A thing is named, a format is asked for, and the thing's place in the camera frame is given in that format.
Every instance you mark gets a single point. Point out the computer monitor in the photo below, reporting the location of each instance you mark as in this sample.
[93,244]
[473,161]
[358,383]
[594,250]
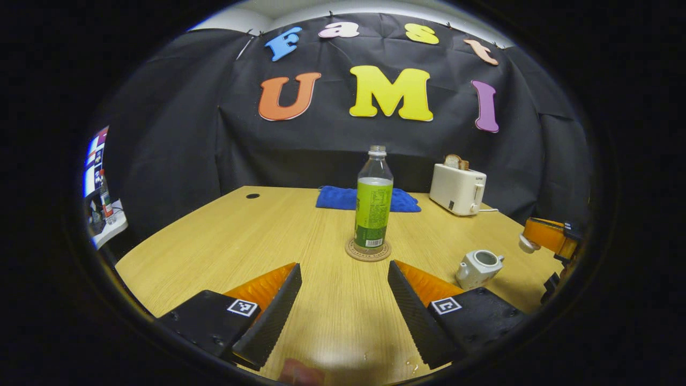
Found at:
[95,161]

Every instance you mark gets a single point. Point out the round cork coaster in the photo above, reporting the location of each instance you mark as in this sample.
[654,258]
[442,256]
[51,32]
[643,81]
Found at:
[356,255]

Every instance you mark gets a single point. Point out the white ceramic teacup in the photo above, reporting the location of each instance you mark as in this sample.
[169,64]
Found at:
[474,273]

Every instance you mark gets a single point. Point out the white toaster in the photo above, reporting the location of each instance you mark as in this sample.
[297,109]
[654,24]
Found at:
[455,187]

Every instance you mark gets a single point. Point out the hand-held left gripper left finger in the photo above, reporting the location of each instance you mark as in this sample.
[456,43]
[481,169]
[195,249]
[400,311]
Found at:
[273,316]

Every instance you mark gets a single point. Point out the small red label bottle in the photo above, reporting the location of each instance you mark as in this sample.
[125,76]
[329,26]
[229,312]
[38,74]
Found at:
[106,198]

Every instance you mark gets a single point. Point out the white teacup lid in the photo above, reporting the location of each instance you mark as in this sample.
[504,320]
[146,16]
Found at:
[528,244]

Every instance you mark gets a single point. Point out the white side table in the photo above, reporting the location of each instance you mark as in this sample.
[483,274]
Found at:
[112,228]

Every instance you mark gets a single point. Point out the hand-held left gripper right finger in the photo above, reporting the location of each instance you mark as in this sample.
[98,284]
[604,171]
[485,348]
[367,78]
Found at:
[415,316]

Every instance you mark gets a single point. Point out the green label water bottle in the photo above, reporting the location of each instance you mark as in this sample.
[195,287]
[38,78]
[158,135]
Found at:
[373,209]

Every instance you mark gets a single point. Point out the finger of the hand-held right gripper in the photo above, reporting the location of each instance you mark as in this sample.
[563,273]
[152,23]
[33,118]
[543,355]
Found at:
[552,237]
[554,284]

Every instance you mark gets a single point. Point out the toasted bread slice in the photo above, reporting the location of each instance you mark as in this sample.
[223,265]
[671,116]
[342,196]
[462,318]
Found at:
[464,165]
[452,161]

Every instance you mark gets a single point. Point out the blue towel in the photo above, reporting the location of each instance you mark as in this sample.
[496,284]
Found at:
[335,199]

